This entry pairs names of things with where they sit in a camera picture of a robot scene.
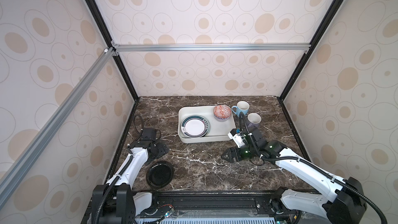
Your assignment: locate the black round plate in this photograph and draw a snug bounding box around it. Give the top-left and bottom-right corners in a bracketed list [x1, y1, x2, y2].
[146, 161, 174, 189]

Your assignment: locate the purple mug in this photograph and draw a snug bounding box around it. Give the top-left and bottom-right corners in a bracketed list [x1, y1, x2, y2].
[247, 113, 262, 128]

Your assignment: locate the white plastic bin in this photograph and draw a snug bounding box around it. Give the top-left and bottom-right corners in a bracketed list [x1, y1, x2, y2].
[178, 106, 236, 144]

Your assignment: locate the light blue mug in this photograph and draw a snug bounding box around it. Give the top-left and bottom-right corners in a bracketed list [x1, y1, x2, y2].
[231, 101, 250, 118]

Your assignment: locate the purple bowl patterned inside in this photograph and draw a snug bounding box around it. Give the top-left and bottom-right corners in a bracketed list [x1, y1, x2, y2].
[213, 105, 232, 121]

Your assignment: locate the white plate green red rim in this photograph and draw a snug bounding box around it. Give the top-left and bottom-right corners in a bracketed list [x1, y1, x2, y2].
[180, 115, 210, 138]

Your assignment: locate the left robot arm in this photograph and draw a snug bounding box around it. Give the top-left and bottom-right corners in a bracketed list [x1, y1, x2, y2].
[91, 128, 169, 224]

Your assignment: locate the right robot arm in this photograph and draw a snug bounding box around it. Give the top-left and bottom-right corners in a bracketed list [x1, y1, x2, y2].
[221, 127, 387, 224]

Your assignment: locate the horizontal aluminium rail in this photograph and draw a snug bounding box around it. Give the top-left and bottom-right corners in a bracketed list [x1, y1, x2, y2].
[114, 43, 311, 52]

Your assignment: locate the left diagonal aluminium rail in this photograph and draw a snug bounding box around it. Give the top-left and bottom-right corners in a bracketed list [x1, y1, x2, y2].
[1, 47, 116, 208]

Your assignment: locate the black frame post left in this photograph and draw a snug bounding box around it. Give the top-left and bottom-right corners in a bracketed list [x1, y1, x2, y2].
[85, 0, 140, 102]

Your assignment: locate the black frame post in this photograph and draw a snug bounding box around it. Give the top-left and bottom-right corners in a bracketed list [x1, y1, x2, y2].
[278, 0, 344, 102]
[85, 0, 140, 102]

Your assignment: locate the black frame post right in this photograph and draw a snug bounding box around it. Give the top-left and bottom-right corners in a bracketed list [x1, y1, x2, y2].
[278, 0, 344, 102]

